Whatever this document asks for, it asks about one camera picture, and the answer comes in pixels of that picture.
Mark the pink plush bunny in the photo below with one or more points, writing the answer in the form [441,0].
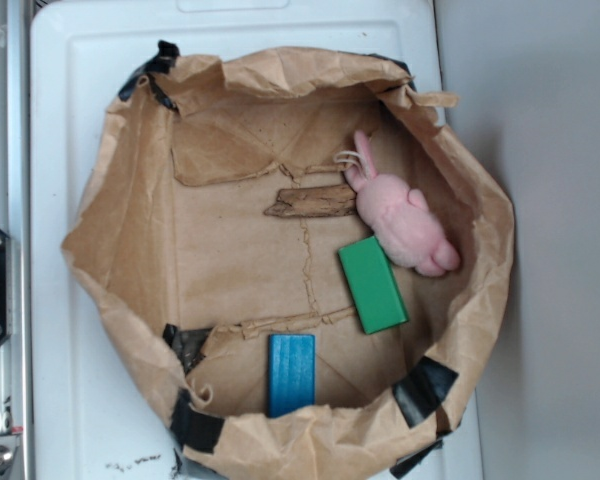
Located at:
[399,215]

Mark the blue wooden block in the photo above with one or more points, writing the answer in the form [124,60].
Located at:
[291,373]

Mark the green wooden block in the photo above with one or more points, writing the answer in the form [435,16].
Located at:
[372,285]

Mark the brown paper bag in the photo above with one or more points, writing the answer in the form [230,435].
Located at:
[191,277]

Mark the brown wood bark piece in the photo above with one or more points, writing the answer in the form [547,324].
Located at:
[314,202]

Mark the aluminium frame rail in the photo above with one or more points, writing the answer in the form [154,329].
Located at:
[16,445]

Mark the white plastic bin lid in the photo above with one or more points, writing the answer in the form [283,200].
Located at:
[90,421]

